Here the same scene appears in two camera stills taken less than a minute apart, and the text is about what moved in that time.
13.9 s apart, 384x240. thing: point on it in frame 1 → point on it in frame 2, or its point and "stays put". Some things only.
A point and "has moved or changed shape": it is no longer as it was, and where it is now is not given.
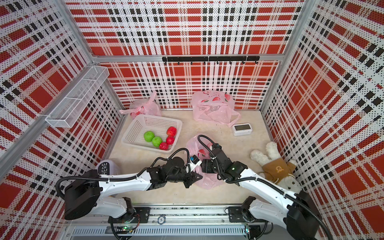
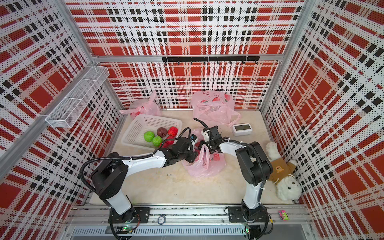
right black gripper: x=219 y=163 → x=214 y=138
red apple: x=170 y=140 stays put
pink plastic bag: x=214 y=105 stays put
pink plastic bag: x=147 y=106 stays put
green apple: x=148 y=136 stays put
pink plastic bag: x=198 y=146 has moved or changed shape
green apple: x=156 y=141 stays put
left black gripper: x=190 y=179 → x=192 y=156
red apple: x=171 y=131 stays put
